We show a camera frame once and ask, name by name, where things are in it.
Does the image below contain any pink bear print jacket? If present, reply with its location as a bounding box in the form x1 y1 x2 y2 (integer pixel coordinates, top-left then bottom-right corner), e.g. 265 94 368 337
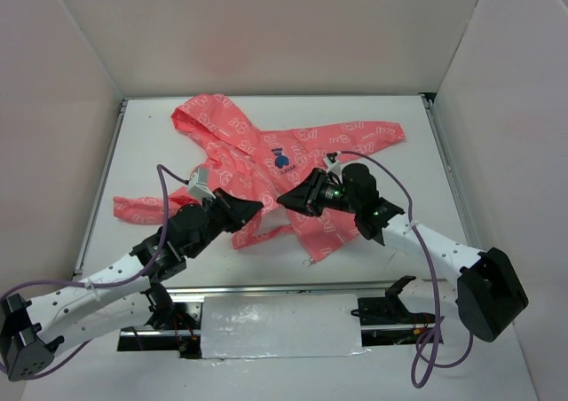
112 92 407 267

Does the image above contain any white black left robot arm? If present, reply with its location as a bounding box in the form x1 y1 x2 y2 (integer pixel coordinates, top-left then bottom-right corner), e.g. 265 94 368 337
1 189 263 381

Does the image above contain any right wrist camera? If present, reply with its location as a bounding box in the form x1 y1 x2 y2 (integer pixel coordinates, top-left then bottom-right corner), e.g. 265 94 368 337
323 152 342 177

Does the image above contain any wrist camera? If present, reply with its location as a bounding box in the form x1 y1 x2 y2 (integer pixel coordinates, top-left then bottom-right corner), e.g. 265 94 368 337
323 152 342 177
187 167 215 201

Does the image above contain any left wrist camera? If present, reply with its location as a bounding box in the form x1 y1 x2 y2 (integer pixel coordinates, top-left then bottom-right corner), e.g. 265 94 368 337
187 167 215 201

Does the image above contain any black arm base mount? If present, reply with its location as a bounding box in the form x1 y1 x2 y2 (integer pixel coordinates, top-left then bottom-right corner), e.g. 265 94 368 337
351 296 413 326

